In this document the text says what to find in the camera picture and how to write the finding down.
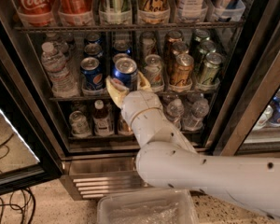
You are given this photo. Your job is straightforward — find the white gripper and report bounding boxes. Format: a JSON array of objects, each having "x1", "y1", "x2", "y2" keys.
[{"x1": 105, "y1": 72, "x2": 163, "y2": 125}]

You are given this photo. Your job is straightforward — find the pepsi can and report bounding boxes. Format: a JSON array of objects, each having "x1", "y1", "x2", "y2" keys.
[
  {"x1": 80, "y1": 57, "x2": 103, "y2": 91},
  {"x1": 83, "y1": 43, "x2": 104, "y2": 59},
  {"x1": 112, "y1": 57, "x2": 138, "y2": 91},
  {"x1": 112, "y1": 53, "x2": 130, "y2": 64}
]

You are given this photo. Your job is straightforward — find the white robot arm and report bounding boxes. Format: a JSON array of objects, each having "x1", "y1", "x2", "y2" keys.
[{"x1": 105, "y1": 74, "x2": 280, "y2": 221}]

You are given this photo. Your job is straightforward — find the white green soda can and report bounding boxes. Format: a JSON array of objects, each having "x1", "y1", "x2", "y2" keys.
[{"x1": 144, "y1": 54, "x2": 162, "y2": 87}]

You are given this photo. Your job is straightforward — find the gold can bottom shelf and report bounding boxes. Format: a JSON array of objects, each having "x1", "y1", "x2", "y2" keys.
[{"x1": 118, "y1": 114, "x2": 133, "y2": 135}]

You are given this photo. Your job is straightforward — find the copper gold can front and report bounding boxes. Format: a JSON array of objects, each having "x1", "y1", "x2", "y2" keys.
[{"x1": 170, "y1": 54, "x2": 194, "y2": 87}]

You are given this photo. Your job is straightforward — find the silver can bottom shelf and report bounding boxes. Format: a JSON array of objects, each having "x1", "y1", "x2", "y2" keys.
[{"x1": 69, "y1": 111, "x2": 91, "y2": 135}]

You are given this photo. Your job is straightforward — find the front water bottle middle shelf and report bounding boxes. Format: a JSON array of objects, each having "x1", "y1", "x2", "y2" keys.
[{"x1": 41, "y1": 42, "x2": 79, "y2": 98}]

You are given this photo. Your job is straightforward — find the gold la croix can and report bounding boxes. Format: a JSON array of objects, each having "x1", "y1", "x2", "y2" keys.
[{"x1": 138, "y1": 0, "x2": 168, "y2": 24}]

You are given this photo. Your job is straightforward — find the green striped can top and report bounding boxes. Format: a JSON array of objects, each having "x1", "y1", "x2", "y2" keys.
[{"x1": 99, "y1": 0, "x2": 132, "y2": 24}]

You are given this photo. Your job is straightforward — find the green gold can front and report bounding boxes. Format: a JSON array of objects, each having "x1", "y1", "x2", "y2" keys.
[{"x1": 197, "y1": 52, "x2": 223, "y2": 85}]

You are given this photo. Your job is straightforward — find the orange red can top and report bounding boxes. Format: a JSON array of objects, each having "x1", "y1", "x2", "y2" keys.
[{"x1": 58, "y1": 0, "x2": 93, "y2": 26}]

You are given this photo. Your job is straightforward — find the stainless fridge vent grille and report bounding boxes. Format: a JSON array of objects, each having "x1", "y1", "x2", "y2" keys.
[{"x1": 60, "y1": 171, "x2": 148, "y2": 200}]

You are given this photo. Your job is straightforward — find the open glass fridge door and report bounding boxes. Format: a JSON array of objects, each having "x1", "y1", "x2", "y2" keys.
[{"x1": 0, "y1": 2, "x2": 63, "y2": 198}]

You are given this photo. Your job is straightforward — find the brown juice bottle bottom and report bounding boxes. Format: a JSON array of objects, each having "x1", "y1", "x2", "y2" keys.
[{"x1": 92, "y1": 100, "x2": 113, "y2": 136}]

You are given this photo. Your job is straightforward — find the water bottle bottom centre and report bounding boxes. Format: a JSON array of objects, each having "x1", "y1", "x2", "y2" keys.
[{"x1": 165, "y1": 99, "x2": 184, "y2": 129}]

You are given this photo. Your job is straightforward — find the water bottle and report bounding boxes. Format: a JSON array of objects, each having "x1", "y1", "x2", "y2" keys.
[
  {"x1": 165, "y1": 99, "x2": 184, "y2": 129},
  {"x1": 183, "y1": 98, "x2": 209, "y2": 132}
]

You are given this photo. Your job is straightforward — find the water bottle bottom right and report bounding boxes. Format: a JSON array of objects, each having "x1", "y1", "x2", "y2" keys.
[{"x1": 183, "y1": 98, "x2": 209, "y2": 132}]

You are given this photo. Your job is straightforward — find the clear plastic bin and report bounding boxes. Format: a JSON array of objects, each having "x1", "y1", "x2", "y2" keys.
[{"x1": 97, "y1": 188, "x2": 199, "y2": 224}]

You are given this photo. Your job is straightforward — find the middle wire shelf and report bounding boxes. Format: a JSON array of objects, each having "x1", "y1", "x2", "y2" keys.
[{"x1": 49, "y1": 90, "x2": 217, "y2": 102}]

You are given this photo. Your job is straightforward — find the wire shelf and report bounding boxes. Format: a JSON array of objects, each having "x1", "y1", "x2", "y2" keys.
[
  {"x1": 49, "y1": 90, "x2": 217, "y2": 102},
  {"x1": 14, "y1": 21, "x2": 245, "y2": 34}
]

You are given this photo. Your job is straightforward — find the top wire shelf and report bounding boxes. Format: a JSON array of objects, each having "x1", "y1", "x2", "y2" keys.
[{"x1": 14, "y1": 21, "x2": 245, "y2": 34}]

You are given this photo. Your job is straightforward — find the black cables on floor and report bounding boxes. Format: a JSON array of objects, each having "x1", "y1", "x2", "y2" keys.
[{"x1": 0, "y1": 133, "x2": 37, "y2": 224}]

